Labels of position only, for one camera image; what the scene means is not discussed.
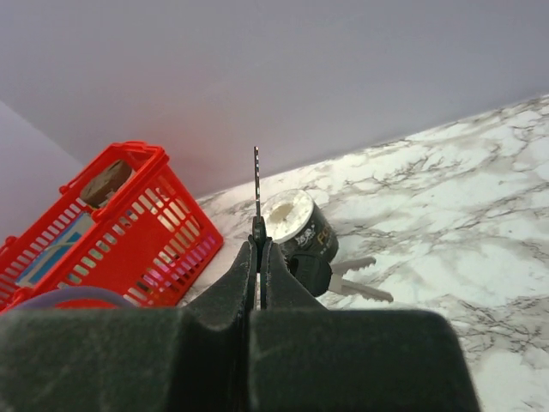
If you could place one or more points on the red plastic basket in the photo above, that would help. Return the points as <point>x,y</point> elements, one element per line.
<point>148,244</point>

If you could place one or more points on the brown round lid container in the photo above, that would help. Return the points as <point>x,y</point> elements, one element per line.
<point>102,187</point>

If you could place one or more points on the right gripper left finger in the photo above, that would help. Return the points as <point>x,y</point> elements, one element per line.
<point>189,358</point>

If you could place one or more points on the blue white box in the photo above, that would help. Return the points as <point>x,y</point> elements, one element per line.
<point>49,257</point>

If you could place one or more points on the black wrapped tissue roll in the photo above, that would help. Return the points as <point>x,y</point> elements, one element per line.
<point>296,224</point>

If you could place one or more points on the black-headed key bunch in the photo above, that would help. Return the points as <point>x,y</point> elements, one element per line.
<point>313,272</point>

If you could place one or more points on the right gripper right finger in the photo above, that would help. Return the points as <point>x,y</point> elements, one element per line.
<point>304,357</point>

